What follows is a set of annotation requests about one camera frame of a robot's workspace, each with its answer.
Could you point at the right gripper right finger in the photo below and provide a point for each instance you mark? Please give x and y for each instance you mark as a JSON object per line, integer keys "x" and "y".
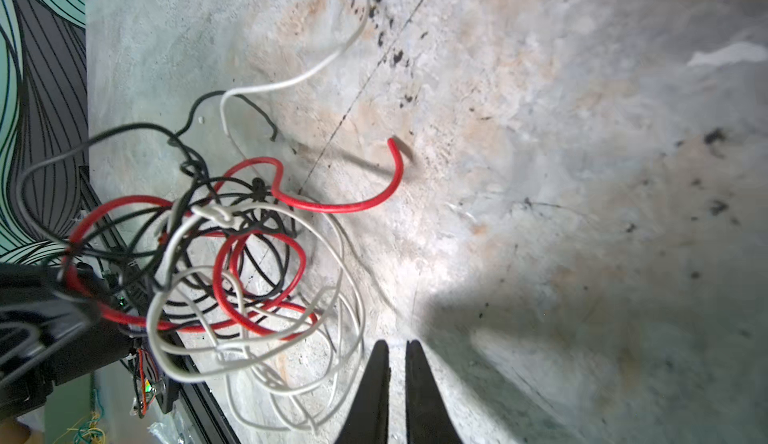
{"x": 427, "y": 419}

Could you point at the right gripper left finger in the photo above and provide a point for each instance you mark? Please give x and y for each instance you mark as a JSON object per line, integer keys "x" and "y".
{"x": 368, "y": 417}

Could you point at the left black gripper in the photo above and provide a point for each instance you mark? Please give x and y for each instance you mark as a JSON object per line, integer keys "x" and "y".
{"x": 49, "y": 336}

